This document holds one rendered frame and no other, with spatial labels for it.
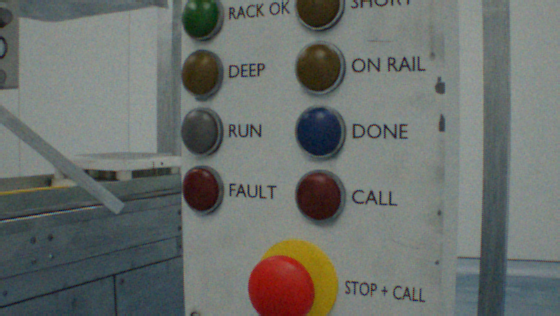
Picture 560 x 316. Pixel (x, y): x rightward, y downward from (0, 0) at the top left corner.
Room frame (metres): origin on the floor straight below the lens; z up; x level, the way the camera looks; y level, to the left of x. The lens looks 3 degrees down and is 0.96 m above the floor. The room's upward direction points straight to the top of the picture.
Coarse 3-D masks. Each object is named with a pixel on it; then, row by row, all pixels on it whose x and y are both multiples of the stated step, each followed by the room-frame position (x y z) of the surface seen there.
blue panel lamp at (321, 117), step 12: (324, 108) 0.34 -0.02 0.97; (300, 120) 0.35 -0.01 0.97; (312, 120) 0.34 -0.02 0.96; (324, 120) 0.34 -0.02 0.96; (336, 120) 0.34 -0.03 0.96; (300, 132) 0.35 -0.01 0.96; (312, 132) 0.34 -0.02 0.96; (324, 132) 0.34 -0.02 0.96; (336, 132) 0.34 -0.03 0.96; (312, 144) 0.34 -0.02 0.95; (324, 144) 0.34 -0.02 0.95; (336, 144) 0.34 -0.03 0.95
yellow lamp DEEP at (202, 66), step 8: (192, 56) 0.38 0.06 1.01; (200, 56) 0.38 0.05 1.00; (208, 56) 0.38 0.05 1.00; (184, 64) 0.39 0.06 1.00; (192, 64) 0.38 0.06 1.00; (200, 64) 0.38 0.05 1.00; (208, 64) 0.38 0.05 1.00; (216, 64) 0.38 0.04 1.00; (184, 72) 0.39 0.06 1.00; (192, 72) 0.38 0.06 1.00; (200, 72) 0.38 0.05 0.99; (208, 72) 0.38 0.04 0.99; (216, 72) 0.38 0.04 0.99; (184, 80) 0.39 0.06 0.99; (192, 80) 0.38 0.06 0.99; (200, 80) 0.38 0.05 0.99; (208, 80) 0.38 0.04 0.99; (216, 80) 0.38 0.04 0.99; (192, 88) 0.38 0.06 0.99; (200, 88) 0.38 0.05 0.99; (208, 88) 0.38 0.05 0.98
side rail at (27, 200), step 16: (160, 176) 1.35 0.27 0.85; (176, 176) 1.40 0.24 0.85; (32, 192) 1.03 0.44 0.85; (48, 192) 1.06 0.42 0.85; (64, 192) 1.10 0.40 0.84; (80, 192) 1.13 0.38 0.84; (112, 192) 1.21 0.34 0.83; (128, 192) 1.25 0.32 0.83; (144, 192) 1.30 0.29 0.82; (0, 208) 0.97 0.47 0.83; (16, 208) 1.00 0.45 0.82; (32, 208) 1.03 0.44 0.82
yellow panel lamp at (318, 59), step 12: (312, 48) 0.34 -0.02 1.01; (324, 48) 0.34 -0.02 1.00; (300, 60) 0.35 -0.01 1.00; (312, 60) 0.34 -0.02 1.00; (324, 60) 0.34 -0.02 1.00; (336, 60) 0.34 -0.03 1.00; (300, 72) 0.35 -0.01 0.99; (312, 72) 0.34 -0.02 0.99; (324, 72) 0.34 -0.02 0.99; (336, 72) 0.34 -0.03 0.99; (312, 84) 0.34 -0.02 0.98; (324, 84) 0.34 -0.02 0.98
